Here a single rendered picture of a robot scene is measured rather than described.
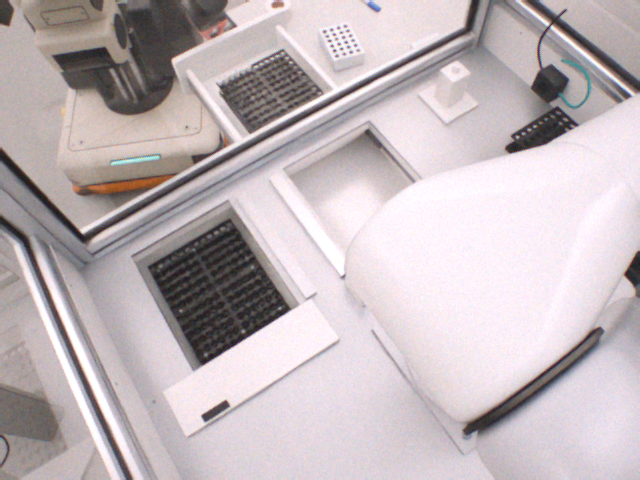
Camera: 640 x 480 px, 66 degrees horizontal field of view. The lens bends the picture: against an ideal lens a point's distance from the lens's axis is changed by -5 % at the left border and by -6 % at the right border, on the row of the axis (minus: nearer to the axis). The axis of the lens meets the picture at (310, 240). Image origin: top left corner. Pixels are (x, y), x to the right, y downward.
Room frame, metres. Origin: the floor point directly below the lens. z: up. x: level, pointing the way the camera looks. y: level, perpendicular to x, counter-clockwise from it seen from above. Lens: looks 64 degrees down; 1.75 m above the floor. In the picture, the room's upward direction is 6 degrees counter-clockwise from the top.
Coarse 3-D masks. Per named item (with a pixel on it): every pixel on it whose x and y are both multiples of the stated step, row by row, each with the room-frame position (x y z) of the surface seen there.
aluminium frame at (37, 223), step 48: (480, 0) 0.81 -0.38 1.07; (528, 0) 0.77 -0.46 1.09; (432, 48) 0.76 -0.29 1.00; (576, 48) 0.64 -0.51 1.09; (384, 96) 0.69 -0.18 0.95; (624, 96) 0.54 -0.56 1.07; (288, 144) 0.59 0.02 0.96; (0, 192) 0.39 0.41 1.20; (192, 192) 0.50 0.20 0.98; (48, 240) 0.39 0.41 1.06; (96, 240) 0.42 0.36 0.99; (48, 288) 0.29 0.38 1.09; (96, 384) 0.15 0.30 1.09
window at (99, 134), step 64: (0, 0) 0.47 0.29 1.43; (64, 0) 0.50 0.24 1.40; (128, 0) 0.53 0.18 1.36; (192, 0) 0.56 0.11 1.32; (256, 0) 0.60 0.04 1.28; (320, 0) 0.65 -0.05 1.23; (384, 0) 0.70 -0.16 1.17; (448, 0) 0.78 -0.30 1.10; (0, 64) 0.45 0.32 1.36; (64, 64) 0.48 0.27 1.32; (128, 64) 0.51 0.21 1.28; (192, 64) 0.55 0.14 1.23; (256, 64) 0.59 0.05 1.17; (320, 64) 0.65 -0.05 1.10; (384, 64) 0.71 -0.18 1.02; (0, 128) 0.43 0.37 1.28; (64, 128) 0.46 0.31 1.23; (128, 128) 0.49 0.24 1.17; (192, 128) 0.53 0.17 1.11; (256, 128) 0.58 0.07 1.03; (64, 192) 0.43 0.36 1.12; (128, 192) 0.47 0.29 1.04
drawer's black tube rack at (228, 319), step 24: (216, 240) 0.44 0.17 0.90; (240, 240) 0.45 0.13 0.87; (192, 264) 0.39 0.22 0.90; (216, 264) 0.39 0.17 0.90; (240, 264) 0.38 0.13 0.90; (168, 288) 0.35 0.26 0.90; (192, 288) 0.36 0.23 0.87; (216, 288) 0.34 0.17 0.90; (240, 288) 0.34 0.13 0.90; (264, 288) 0.33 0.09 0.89; (192, 312) 0.30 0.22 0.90; (216, 312) 0.30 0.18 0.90; (240, 312) 0.29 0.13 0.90; (264, 312) 0.30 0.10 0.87; (192, 336) 0.27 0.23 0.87; (216, 336) 0.25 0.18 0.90; (240, 336) 0.25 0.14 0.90
